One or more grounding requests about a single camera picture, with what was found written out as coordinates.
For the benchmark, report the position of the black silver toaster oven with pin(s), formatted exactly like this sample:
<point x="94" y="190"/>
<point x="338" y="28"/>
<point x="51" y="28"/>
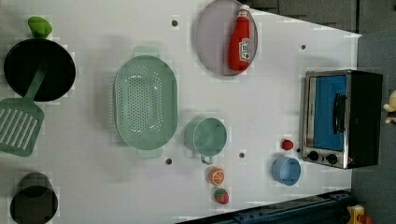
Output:
<point x="341" y="119"/>

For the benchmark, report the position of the green mug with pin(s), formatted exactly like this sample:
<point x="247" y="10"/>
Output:
<point x="207" y="137"/>

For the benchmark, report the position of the green oval colander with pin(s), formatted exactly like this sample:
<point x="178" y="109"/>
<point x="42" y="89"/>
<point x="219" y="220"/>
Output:
<point x="145" y="102"/>

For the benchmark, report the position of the toy orange slice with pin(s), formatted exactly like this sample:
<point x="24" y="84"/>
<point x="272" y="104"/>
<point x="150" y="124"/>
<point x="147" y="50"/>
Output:
<point x="216" y="176"/>

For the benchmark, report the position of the red ketchup bottle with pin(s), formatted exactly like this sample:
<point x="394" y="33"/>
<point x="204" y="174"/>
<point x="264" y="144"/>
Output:
<point x="239" y="47"/>

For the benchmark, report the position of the toy strawberry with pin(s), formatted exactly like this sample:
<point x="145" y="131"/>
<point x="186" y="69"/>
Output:
<point x="221" y="196"/>

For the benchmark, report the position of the purple round plate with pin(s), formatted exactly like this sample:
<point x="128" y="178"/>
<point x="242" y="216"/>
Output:
<point x="213" y="33"/>

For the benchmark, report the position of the small red toy fruit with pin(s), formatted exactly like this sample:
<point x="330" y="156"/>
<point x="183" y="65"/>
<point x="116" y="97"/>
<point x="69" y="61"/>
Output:
<point x="287" y="144"/>

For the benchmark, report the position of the blue cup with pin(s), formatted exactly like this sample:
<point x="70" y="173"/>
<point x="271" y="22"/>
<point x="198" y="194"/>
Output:
<point x="286" y="170"/>

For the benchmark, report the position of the green slotted spatula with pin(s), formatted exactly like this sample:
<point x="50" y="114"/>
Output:
<point x="21" y="119"/>

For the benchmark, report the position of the green toy pepper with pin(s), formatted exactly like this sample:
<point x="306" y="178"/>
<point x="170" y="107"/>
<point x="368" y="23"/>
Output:
<point x="39" y="27"/>

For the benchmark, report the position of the black frying pan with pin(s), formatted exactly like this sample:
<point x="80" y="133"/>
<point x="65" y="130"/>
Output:
<point x="23" y="60"/>

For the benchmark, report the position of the black cylinder cup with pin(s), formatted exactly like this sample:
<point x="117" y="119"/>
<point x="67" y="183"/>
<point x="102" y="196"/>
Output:
<point x="35" y="202"/>

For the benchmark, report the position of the yellow red object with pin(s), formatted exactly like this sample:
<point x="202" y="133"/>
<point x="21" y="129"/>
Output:
<point x="358" y="216"/>

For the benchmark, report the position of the blue metal frame rail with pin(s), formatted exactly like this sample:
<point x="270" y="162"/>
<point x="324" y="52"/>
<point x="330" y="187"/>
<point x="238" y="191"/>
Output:
<point x="326" y="208"/>

